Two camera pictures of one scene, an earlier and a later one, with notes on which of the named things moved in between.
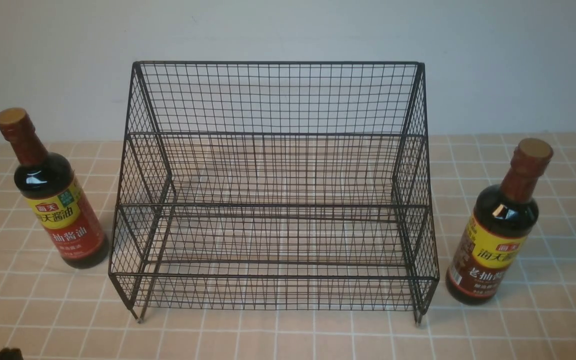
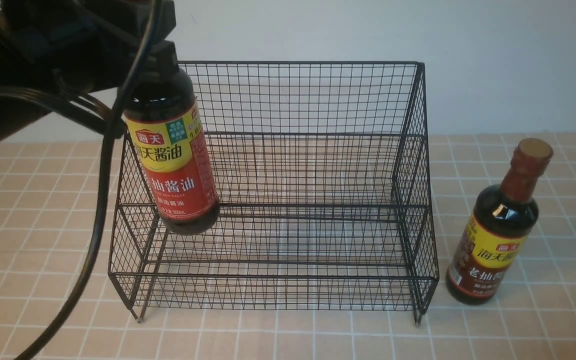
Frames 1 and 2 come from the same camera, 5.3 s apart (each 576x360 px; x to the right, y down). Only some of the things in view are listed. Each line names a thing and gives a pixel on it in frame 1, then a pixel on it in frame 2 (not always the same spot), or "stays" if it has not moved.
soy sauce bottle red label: (47, 182) to (165, 124)
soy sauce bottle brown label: (504, 216) stays
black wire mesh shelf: (275, 186) stays
